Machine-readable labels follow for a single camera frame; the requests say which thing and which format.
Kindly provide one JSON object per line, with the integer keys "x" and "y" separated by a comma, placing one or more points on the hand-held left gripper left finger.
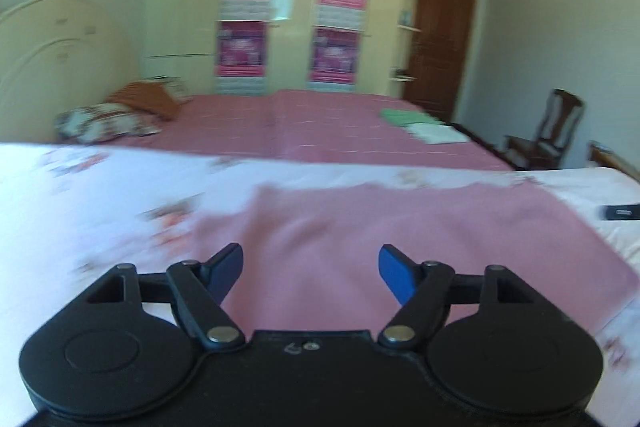
{"x": 225, "y": 268}

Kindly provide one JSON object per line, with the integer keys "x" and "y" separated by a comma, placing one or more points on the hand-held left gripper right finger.
{"x": 397, "y": 276}

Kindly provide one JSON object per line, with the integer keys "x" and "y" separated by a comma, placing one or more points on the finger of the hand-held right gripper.
{"x": 622, "y": 212}

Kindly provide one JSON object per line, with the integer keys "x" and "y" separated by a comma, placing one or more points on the pink long-sleeved sweater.
{"x": 325, "y": 227}

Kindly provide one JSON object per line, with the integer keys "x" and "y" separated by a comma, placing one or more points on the dark wooden chair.
{"x": 555, "y": 127}

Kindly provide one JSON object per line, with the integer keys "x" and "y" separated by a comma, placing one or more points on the folded white cloth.
{"x": 437, "y": 133}

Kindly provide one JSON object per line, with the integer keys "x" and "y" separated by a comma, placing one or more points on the folded green cloth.
{"x": 407, "y": 116}

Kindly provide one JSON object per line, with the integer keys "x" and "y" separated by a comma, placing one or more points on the pink bed sheet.
{"x": 310, "y": 127}

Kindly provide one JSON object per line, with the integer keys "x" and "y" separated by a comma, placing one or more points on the orange pillow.
{"x": 145, "y": 99}

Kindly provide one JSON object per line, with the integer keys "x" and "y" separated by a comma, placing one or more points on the small floral pillow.
{"x": 175, "y": 88}

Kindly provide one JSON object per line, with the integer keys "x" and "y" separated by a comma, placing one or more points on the floral brown pillow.
{"x": 105, "y": 122}

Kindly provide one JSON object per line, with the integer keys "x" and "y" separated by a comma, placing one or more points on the brown wooden door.
{"x": 440, "y": 37}

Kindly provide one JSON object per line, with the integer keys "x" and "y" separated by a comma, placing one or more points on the cream corner shelf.
{"x": 407, "y": 27}

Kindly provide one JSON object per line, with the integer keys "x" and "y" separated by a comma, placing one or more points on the teal jar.
{"x": 406, "y": 16}

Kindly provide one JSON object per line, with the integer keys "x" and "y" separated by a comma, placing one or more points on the cream round headboard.
{"x": 60, "y": 52}

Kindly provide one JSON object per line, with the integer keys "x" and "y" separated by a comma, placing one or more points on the wooden bed frame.
{"x": 612, "y": 159}

